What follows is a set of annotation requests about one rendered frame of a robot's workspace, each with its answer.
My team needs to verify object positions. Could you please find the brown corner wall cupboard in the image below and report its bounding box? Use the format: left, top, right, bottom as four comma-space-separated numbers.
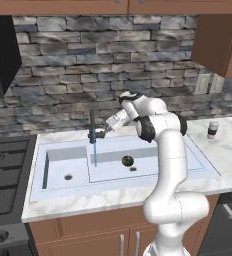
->
190, 13, 232, 80

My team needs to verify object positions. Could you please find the brown wall cupboard door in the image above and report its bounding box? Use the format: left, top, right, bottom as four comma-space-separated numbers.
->
0, 0, 129, 16
128, 0, 232, 16

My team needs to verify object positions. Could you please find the black range hood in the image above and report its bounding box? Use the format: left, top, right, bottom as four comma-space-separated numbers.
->
0, 14, 23, 99

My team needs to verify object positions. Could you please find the brown drawer front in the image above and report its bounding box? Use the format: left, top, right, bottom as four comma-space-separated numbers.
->
55, 212, 150, 238

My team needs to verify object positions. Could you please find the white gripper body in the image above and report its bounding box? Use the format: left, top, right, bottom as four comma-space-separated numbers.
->
104, 111, 126, 133

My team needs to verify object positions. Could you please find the silver cupboard door handle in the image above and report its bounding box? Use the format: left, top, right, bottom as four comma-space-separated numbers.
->
119, 233, 126, 256
134, 231, 141, 256

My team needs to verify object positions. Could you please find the dark green squash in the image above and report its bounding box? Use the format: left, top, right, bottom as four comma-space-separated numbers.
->
121, 155, 135, 168

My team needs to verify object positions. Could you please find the black dishwasher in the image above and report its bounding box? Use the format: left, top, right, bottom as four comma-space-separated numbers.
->
197, 191, 232, 256

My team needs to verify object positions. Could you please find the dark grey sink faucet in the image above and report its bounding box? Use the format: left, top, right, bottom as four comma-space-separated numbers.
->
87, 110, 107, 145

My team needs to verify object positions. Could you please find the black hob knob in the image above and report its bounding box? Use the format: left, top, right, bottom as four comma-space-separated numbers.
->
0, 229, 10, 244

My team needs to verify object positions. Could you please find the white wall socket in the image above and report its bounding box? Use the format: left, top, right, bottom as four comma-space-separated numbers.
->
210, 73, 226, 95
195, 73, 212, 96

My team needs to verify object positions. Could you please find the blue water stream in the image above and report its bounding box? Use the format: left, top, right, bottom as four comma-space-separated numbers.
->
93, 123, 98, 167

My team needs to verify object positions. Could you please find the white and dark shaker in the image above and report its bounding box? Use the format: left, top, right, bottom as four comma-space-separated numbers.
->
206, 120, 220, 140

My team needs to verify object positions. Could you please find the white double basin sink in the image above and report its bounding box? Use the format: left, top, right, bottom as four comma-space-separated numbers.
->
29, 132, 222, 204

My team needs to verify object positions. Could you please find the brown base cupboard door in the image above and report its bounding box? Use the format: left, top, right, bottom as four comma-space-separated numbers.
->
37, 229, 130, 256
129, 225, 160, 256

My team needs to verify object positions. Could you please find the black gas hob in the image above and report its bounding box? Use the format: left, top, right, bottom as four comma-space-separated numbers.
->
0, 134, 40, 256

